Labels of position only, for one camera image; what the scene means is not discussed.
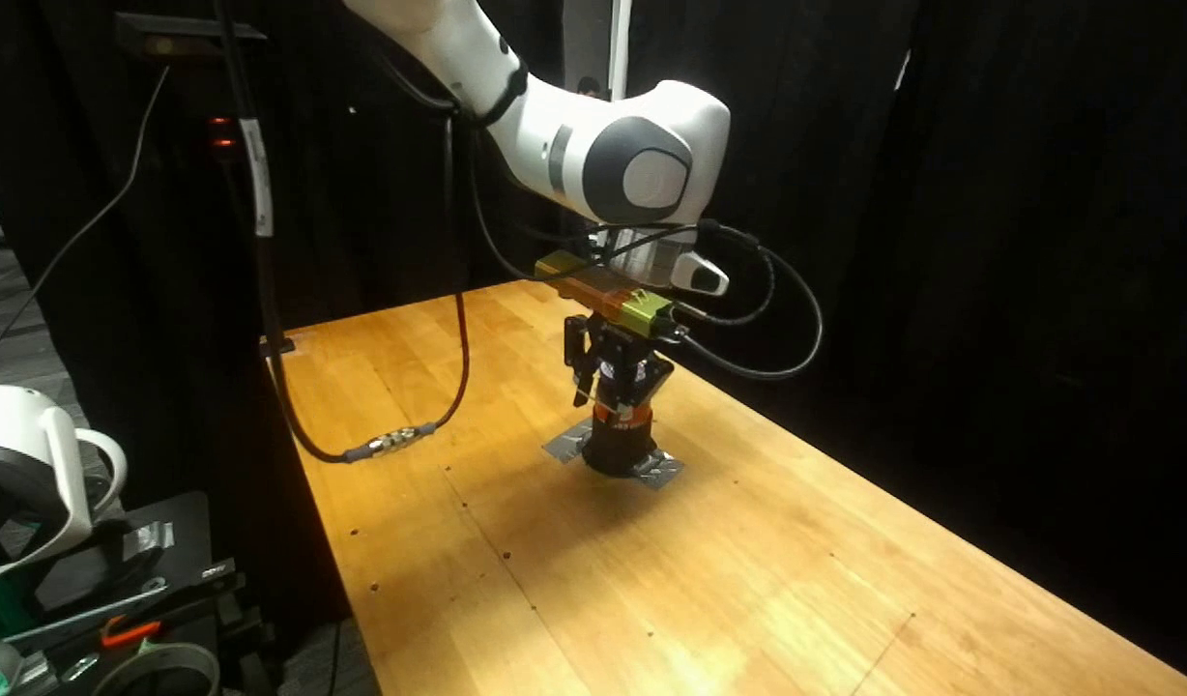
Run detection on black cable with connector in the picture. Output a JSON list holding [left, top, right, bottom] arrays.
[[254, 113, 474, 469]]

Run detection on green wrist camera box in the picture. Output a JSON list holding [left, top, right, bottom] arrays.
[[528, 251, 679, 340]]

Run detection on roll of masking tape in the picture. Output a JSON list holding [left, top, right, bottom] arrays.
[[93, 640, 222, 696]]

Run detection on orange rubber band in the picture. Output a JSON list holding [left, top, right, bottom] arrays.
[[593, 407, 653, 429]]

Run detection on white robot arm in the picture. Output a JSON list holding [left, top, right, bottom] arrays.
[[343, 0, 731, 297]]

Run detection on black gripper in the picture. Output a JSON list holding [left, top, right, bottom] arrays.
[[563, 313, 671, 415]]

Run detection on black looped wrist cable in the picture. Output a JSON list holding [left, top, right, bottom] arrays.
[[671, 217, 833, 381]]

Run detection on white VR headset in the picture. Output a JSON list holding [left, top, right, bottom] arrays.
[[0, 381, 126, 567]]

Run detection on black camera stand pole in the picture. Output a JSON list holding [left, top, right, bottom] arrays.
[[116, 0, 289, 358]]

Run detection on white vertical pole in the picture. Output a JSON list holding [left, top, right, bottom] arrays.
[[559, 0, 633, 100]]

